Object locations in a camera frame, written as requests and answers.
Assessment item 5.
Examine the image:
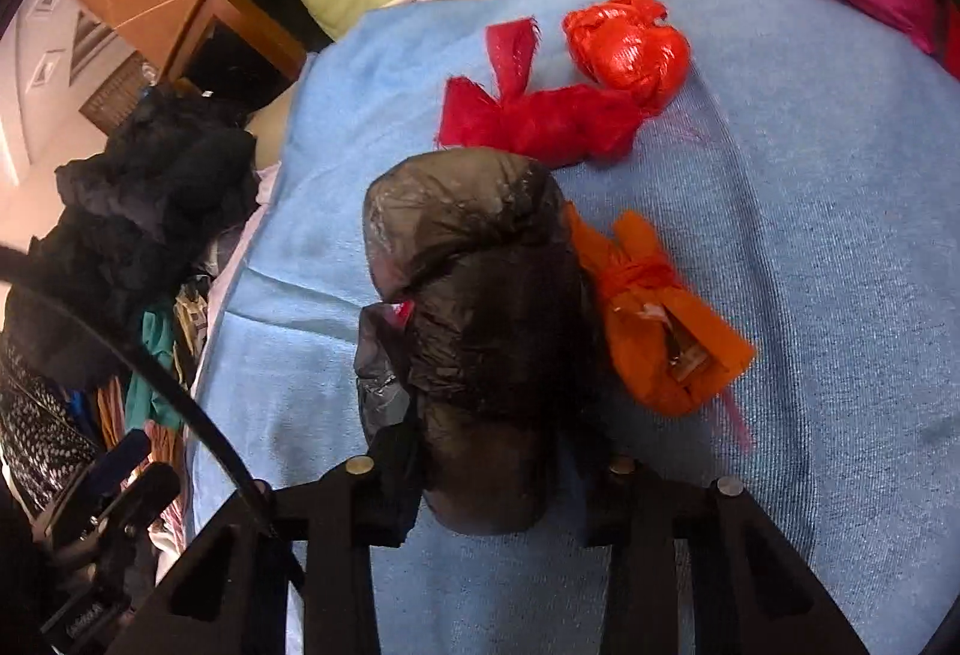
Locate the light blue blanket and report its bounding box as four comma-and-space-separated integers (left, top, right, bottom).
184, 0, 960, 655

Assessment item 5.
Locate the black white dotted cloth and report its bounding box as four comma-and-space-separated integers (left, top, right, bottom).
0, 325, 98, 513

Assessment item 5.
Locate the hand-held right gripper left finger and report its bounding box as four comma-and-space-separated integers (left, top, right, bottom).
124, 456, 419, 655

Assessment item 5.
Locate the orange plastic bag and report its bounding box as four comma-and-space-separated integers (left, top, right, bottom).
562, 202, 757, 420

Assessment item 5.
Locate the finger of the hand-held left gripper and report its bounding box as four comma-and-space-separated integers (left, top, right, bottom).
97, 430, 151, 487
52, 463, 181, 558

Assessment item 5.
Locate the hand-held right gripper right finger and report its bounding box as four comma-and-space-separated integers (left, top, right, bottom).
583, 456, 871, 655

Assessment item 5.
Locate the red plastic bag ball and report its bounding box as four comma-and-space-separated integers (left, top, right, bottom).
562, 0, 692, 116

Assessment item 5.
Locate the black cable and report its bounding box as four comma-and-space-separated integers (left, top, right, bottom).
0, 244, 305, 596

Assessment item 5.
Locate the black plastic bag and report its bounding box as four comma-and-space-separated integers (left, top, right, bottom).
354, 148, 601, 536

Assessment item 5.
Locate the teal cloth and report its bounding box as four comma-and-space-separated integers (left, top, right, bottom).
124, 306, 188, 431

